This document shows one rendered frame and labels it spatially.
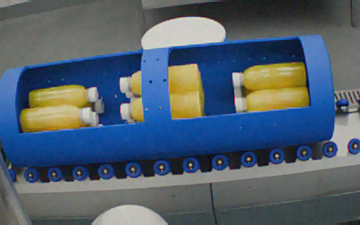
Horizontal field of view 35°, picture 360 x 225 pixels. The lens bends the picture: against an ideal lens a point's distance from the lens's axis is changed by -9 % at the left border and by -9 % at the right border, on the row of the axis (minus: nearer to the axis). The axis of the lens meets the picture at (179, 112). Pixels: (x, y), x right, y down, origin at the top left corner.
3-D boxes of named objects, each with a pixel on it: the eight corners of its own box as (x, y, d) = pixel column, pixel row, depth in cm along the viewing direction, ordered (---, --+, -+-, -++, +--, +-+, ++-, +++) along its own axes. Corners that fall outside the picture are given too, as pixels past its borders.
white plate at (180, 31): (124, 42, 205) (125, 45, 206) (182, 65, 188) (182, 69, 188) (183, 10, 220) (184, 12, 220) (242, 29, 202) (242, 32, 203)
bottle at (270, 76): (302, 62, 166) (237, 68, 168) (305, 59, 159) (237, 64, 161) (305, 88, 166) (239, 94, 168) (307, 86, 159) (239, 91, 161)
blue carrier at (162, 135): (334, 162, 154) (335, 65, 139) (15, 187, 162) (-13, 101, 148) (319, 104, 178) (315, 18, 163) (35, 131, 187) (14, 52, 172)
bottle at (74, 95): (29, 85, 169) (88, 77, 167) (36, 97, 175) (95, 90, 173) (26, 106, 165) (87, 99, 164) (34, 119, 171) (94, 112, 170)
